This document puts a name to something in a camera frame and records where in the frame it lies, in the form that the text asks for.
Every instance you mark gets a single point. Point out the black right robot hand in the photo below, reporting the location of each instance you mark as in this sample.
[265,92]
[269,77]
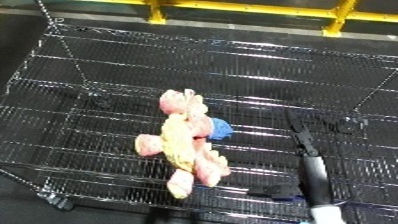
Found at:
[314,180]

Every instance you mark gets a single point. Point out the pale right robot arm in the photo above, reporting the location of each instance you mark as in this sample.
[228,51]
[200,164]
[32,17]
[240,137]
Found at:
[327,215]

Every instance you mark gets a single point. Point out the pink and yellow soft toy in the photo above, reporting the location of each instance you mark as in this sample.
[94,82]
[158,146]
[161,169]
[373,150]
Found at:
[180,140]

